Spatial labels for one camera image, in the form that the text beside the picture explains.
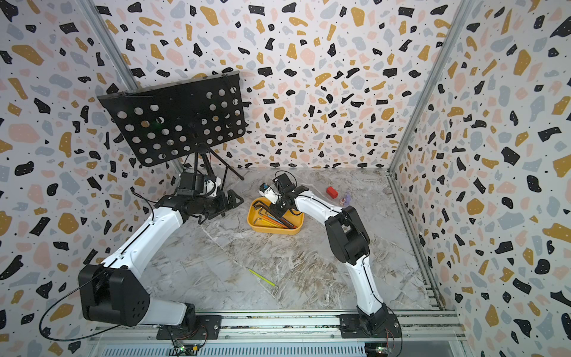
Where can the long black hex key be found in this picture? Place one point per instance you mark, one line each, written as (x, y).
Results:
(293, 218)

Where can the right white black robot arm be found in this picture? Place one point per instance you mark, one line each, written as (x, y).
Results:
(348, 240)

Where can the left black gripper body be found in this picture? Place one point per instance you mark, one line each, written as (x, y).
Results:
(210, 205)

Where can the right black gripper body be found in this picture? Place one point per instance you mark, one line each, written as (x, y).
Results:
(279, 208)

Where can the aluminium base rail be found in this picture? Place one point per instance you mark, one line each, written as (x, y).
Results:
(292, 333)

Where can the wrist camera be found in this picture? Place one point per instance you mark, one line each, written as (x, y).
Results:
(269, 193)
(198, 185)

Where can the red hex key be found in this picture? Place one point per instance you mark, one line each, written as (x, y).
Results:
(282, 221)

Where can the black perforated music stand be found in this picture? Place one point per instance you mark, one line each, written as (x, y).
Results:
(166, 122)

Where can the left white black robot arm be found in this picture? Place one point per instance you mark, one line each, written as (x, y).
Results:
(111, 292)

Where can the yellow hex key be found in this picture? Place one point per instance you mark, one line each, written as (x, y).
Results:
(263, 222)

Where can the yellow plastic storage box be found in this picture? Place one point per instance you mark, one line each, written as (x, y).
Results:
(274, 230)

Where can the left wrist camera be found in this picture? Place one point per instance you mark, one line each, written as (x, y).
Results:
(198, 185)

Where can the red small block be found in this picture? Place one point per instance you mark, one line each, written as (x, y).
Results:
(332, 192)

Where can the lime green hex key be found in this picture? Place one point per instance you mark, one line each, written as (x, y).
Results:
(266, 280)

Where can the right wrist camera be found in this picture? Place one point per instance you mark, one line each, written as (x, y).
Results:
(269, 193)

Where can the orange hex key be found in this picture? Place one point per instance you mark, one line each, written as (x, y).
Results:
(276, 221)

